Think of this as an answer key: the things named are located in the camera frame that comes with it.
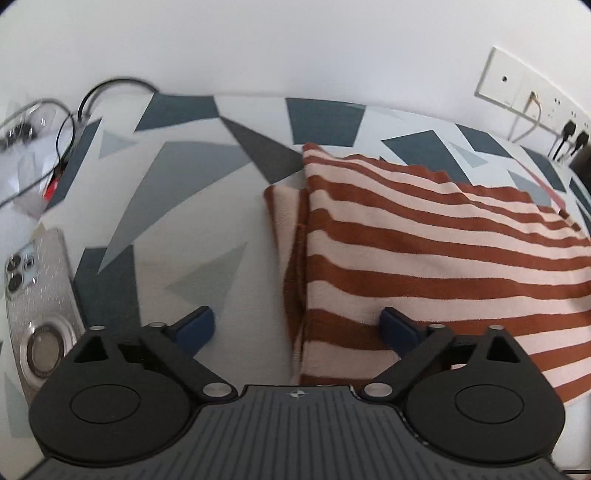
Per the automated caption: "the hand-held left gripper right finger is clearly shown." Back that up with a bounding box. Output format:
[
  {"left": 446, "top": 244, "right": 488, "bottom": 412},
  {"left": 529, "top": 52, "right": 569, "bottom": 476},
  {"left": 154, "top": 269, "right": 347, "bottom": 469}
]
[{"left": 362, "top": 306, "right": 523, "bottom": 402}]

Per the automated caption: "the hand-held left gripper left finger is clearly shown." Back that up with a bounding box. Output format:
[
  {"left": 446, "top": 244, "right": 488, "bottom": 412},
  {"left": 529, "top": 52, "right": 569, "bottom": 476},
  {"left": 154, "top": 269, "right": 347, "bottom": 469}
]
[{"left": 69, "top": 305, "right": 234, "bottom": 402}]

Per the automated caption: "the brown striped shirt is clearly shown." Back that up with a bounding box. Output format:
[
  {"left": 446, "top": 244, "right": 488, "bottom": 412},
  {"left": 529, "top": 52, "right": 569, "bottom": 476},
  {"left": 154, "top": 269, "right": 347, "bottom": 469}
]
[{"left": 263, "top": 142, "right": 591, "bottom": 402}]

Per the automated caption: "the geometric patterned bed sheet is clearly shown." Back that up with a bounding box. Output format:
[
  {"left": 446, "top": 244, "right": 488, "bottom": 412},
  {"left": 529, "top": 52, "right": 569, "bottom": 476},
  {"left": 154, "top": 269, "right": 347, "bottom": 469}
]
[{"left": 0, "top": 92, "right": 591, "bottom": 439}]

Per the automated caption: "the phone with glitter case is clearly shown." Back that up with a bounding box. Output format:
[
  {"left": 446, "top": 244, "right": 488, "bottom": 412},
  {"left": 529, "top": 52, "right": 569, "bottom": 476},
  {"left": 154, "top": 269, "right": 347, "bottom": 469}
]
[{"left": 4, "top": 228, "right": 88, "bottom": 404}]

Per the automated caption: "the small red item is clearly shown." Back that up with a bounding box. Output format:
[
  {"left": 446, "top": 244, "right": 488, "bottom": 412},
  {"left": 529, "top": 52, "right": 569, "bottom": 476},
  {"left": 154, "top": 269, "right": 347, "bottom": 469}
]
[{"left": 44, "top": 166, "right": 68, "bottom": 201}]

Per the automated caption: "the dark bulky object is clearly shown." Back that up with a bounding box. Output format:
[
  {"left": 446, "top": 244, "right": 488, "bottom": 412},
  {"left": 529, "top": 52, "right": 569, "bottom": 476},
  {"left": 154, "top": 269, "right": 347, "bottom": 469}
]
[{"left": 570, "top": 151, "right": 591, "bottom": 185}]

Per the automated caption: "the black plug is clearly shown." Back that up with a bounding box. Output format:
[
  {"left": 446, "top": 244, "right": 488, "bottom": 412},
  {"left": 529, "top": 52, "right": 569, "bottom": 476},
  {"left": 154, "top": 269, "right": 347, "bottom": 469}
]
[
  {"left": 551, "top": 120, "right": 578, "bottom": 160},
  {"left": 570, "top": 130, "right": 591, "bottom": 160}
]

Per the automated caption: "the black cable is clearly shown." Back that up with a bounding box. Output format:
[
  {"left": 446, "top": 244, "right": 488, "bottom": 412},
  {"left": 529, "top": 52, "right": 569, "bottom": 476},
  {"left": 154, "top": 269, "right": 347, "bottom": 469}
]
[{"left": 76, "top": 78, "right": 161, "bottom": 123}]

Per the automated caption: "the white cable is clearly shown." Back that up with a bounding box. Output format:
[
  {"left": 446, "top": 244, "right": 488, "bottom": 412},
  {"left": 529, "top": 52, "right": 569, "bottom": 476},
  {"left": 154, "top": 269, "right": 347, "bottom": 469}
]
[{"left": 510, "top": 91, "right": 544, "bottom": 141}]

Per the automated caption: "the white wall socket panel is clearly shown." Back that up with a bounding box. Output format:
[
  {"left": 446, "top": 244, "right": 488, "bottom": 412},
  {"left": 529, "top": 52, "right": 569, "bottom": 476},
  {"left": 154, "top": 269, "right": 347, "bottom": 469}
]
[{"left": 475, "top": 46, "right": 591, "bottom": 139}]

